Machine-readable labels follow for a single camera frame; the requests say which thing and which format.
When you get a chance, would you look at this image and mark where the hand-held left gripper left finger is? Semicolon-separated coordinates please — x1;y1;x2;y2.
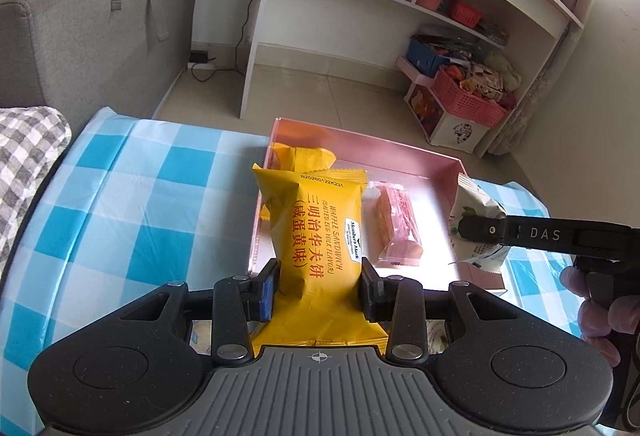
117;259;281;364

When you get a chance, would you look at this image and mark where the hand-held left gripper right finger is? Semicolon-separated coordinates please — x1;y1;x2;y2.
361;256;526;364

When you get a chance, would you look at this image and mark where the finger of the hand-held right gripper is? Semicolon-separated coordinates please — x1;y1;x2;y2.
457;215;508;245

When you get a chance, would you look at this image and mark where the white green snack packet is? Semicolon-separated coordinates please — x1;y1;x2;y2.
447;173;509;274

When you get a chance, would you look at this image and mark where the yellow wafer snack packet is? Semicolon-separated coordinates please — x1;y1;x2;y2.
271;142;337;173
250;163;391;357

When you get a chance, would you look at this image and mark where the pink cardboard box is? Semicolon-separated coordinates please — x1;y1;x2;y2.
247;117;506;292

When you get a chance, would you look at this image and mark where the person's right hand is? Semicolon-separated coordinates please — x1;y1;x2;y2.
560;266;622;368

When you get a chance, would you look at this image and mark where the pink wafer packet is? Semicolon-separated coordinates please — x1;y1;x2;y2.
375;183;424;267

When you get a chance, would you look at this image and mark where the pink white storage box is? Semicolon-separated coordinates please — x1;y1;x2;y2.
396;56;488;149

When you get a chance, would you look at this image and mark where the large pink basket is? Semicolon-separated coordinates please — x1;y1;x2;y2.
431;66;511;126

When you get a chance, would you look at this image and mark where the blue checked tablecloth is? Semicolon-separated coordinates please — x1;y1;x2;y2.
0;106;586;436

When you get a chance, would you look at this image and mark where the pale green plush toy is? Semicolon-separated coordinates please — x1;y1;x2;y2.
485;50;522;91

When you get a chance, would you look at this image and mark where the blue box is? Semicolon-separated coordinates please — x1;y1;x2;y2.
406;38;451;76

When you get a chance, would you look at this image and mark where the small red basket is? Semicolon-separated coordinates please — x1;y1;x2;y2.
442;0;485;28

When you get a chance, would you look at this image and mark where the white shelf unit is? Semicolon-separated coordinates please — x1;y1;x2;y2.
239;0;586;157

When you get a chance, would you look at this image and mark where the grey white checked cloth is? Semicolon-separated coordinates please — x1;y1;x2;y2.
0;106;73;277

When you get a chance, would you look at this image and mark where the grey sofa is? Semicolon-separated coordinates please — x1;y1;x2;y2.
0;0;206;127

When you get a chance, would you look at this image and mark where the black cable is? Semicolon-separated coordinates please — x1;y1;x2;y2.
192;0;281;82

